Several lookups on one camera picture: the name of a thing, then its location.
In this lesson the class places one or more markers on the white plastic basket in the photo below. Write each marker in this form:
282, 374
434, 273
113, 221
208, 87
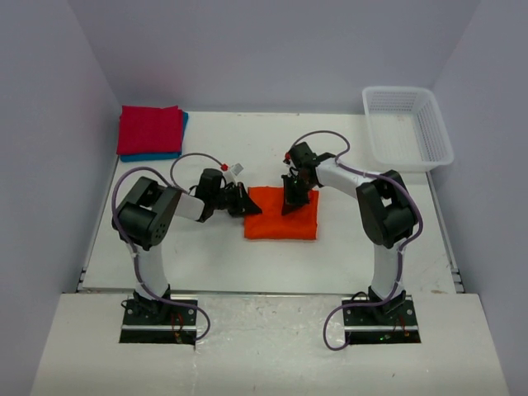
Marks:
406, 128

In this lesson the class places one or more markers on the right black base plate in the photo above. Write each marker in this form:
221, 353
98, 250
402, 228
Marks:
398, 311

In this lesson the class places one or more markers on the folded red t shirt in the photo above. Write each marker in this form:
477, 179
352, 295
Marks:
144, 129

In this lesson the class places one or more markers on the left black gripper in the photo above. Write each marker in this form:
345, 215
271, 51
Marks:
240, 200

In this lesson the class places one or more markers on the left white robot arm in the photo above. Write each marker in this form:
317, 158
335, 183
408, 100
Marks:
143, 206

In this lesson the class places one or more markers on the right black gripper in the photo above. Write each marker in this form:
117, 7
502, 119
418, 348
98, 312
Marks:
294, 188

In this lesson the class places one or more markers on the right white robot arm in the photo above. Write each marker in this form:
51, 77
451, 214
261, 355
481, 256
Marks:
388, 213

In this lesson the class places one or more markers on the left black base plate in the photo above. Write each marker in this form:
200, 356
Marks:
152, 314

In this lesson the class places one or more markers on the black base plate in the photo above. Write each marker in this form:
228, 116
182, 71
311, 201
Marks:
152, 314
398, 311

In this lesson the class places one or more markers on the folded blue t shirt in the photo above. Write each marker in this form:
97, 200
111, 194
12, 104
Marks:
141, 157

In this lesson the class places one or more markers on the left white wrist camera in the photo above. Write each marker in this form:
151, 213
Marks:
233, 172

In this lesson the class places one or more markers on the orange t shirt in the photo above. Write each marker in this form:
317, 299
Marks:
271, 224

